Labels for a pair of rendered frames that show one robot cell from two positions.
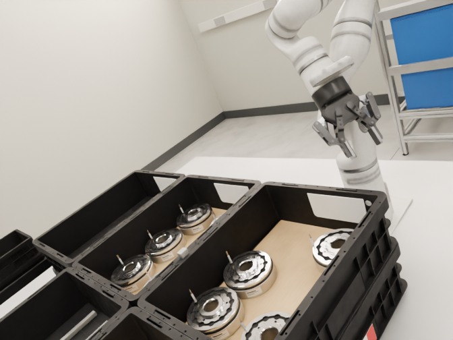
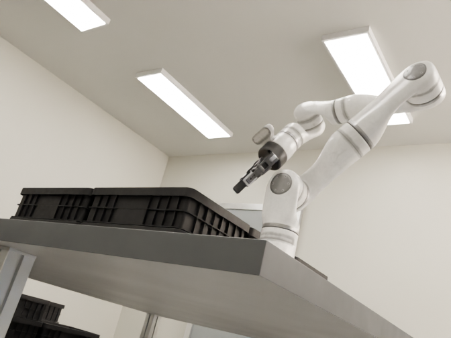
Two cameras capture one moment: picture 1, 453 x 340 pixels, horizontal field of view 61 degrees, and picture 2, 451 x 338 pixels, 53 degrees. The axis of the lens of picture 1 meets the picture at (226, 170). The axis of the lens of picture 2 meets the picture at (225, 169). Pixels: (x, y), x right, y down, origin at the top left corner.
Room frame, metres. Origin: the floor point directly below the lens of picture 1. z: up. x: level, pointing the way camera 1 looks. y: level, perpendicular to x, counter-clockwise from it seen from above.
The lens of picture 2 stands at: (0.39, -1.33, 0.58)
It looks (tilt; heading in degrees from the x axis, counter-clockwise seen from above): 21 degrees up; 77
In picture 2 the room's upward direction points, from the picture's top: 14 degrees clockwise
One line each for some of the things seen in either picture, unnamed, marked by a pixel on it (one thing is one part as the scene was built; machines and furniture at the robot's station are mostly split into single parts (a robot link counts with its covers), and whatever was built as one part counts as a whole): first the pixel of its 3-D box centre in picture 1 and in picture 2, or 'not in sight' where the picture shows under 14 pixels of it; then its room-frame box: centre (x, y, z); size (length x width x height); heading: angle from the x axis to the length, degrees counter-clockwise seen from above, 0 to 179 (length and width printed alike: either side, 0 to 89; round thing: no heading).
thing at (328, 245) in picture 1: (338, 244); not in sight; (0.58, -0.14, 0.86); 0.05 x 0.05 x 0.01
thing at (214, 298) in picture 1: (211, 306); not in sight; (0.56, 0.12, 0.86); 0.05 x 0.05 x 0.01
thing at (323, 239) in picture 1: (339, 246); not in sight; (0.58, -0.14, 0.86); 0.10 x 0.10 x 0.01
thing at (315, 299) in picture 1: (264, 252); (170, 210); (0.57, 0.00, 0.92); 0.40 x 0.30 x 0.02; 127
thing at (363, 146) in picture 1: (350, 136); (284, 204); (0.81, -0.30, 0.95); 0.09 x 0.09 x 0.17; 40
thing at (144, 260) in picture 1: (131, 269); not in sight; (0.80, 0.30, 0.86); 0.10 x 0.10 x 0.01
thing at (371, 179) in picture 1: (365, 192); (273, 266); (0.81, -0.30, 0.79); 0.09 x 0.09 x 0.17; 27
